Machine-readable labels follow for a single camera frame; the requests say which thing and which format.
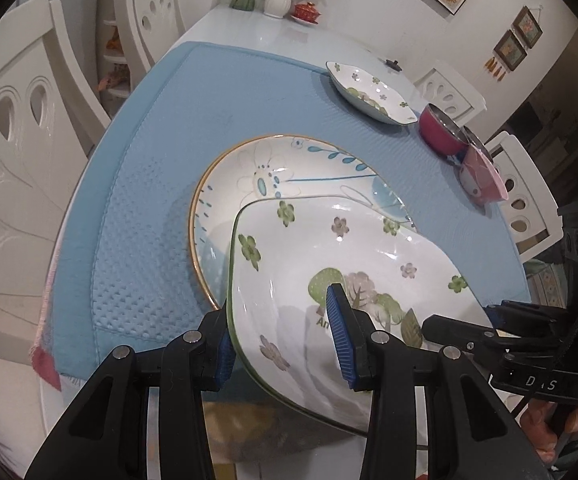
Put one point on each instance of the round plate with blue flower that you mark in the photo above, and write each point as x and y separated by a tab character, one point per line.
229	195

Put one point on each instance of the red lidded cup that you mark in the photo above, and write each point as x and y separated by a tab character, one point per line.
306	11

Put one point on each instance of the pink cloth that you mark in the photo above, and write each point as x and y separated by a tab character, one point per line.
45	366

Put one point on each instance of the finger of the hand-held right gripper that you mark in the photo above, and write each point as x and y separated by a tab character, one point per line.
449	331
519	312

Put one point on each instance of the light blue table mat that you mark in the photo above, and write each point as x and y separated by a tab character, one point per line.
169	125

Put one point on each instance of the person's right hand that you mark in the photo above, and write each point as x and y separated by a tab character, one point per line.
544	427

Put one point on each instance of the pink cartoon bowl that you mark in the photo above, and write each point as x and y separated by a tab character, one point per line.
484	181

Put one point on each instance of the square plate with green flowers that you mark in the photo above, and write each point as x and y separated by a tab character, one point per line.
369	91
294	240

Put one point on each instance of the small black object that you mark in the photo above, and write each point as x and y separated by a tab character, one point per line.
394	63

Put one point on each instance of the white ceramic vase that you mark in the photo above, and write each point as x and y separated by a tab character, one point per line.
278	1

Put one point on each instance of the small framed flower picture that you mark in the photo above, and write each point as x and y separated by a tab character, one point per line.
510	51
528	26

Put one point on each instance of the white corner shelf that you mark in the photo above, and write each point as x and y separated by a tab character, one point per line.
114	55

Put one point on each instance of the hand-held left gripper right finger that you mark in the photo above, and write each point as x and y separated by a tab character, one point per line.
341	336

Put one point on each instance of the orange hanging ornaments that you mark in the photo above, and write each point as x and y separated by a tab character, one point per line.
495	67

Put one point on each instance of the red steel bowl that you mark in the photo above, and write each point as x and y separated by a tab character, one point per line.
436	132

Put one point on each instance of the white dining chair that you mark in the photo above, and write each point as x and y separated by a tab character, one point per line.
14	125
146	20
449	91
524	185

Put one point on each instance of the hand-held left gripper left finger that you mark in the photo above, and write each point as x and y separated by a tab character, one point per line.
225	356

